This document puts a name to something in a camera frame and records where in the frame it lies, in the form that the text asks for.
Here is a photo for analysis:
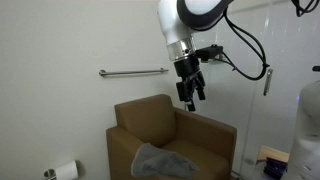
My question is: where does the grey terry towel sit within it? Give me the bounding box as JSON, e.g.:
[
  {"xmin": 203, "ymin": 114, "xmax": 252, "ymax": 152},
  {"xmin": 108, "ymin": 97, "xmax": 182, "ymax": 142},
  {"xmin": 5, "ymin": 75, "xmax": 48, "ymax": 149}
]
[{"xmin": 130, "ymin": 142, "xmax": 200, "ymax": 179}]

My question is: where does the chrome wall grab bar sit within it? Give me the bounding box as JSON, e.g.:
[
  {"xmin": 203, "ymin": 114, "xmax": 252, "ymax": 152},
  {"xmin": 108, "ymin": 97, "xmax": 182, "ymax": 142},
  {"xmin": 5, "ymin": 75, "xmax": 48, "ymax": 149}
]
[{"xmin": 98, "ymin": 67, "xmax": 170, "ymax": 77}]

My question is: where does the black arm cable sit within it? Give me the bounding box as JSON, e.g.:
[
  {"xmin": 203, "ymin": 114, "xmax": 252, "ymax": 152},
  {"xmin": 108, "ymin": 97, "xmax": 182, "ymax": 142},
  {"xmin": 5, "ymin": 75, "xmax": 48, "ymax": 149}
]
[{"xmin": 222, "ymin": 0, "xmax": 320, "ymax": 82}]

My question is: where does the purple object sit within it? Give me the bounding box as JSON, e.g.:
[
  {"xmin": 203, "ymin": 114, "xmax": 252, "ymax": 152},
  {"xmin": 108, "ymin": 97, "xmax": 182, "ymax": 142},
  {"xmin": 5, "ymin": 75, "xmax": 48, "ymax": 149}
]
[{"xmin": 263, "ymin": 157, "xmax": 288, "ymax": 180}]

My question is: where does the chrome shower door handle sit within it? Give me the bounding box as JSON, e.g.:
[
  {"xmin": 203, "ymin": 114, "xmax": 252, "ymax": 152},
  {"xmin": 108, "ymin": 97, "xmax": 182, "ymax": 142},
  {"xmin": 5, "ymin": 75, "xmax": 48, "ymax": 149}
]
[{"xmin": 262, "ymin": 68, "xmax": 274, "ymax": 97}]

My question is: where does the brown leather armchair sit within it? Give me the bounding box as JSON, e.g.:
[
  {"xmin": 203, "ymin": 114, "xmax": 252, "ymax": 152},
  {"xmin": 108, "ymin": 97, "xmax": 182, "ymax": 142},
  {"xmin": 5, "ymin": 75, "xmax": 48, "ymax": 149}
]
[{"xmin": 105, "ymin": 93, "xmax": 238, "ymax": 180}]

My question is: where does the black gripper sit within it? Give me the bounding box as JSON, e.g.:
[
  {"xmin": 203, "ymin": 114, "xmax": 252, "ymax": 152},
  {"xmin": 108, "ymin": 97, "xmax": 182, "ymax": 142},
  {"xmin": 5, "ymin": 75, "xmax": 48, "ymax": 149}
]
[{"xmin": 172, "ymin": 54, "xmax": 207, "ymax": 113}]

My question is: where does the glass shower partition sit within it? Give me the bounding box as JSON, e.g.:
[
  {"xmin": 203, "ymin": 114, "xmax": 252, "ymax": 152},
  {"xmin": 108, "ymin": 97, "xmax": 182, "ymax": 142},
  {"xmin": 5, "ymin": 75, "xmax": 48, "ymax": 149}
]
[{"xmin": 184, "ymin": 0, "xmax": 320, "ymax": 180}]

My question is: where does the white toilet paper roll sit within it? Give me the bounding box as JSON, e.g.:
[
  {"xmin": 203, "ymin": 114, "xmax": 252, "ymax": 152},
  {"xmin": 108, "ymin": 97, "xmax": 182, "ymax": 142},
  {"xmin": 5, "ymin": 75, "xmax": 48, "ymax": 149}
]
[{"xmin": 53, "ymin": 160, "xmax": 80, "ymax": 180}]

